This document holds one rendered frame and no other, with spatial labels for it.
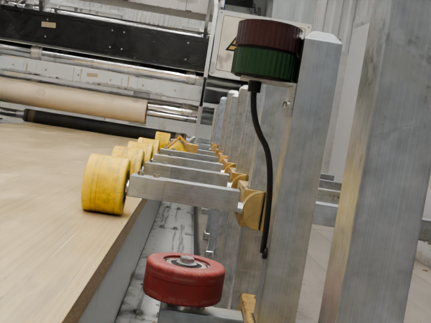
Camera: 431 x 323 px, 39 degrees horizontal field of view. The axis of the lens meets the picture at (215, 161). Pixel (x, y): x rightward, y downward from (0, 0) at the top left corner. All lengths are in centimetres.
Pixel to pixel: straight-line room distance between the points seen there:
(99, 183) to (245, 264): 22
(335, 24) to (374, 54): 957
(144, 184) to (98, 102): 232
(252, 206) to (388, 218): 48
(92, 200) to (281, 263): 35
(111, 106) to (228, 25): 71
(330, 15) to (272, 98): 914
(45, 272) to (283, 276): 21
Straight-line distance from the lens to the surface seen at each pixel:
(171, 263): 63
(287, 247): 57
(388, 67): 32
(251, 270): 83
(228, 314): 64
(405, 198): 32
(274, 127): 81
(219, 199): 85
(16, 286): 51
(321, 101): 57
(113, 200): 84
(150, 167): 110
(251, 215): 79
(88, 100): 316
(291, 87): 57
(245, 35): 56
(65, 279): 54
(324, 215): 88
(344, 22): 998
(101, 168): 84
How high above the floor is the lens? 105
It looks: 4 degrees down
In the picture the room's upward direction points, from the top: 9 degrees clockwise
